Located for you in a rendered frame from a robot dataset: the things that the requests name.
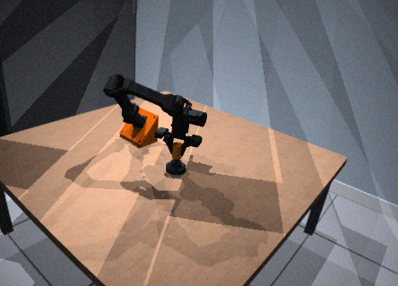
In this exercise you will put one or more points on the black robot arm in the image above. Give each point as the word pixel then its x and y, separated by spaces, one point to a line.
pixel 169 103

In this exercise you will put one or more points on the orange knob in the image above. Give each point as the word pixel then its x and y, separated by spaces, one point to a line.
pixel 176 151

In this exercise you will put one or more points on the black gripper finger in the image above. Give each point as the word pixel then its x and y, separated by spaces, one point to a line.
pixel 183 148
pixel 169 144

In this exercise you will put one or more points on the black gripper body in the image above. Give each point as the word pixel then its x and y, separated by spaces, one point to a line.
pixel 178 131

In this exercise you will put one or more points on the dark grey round pedestal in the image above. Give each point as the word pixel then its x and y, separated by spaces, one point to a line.
pixel 176 167

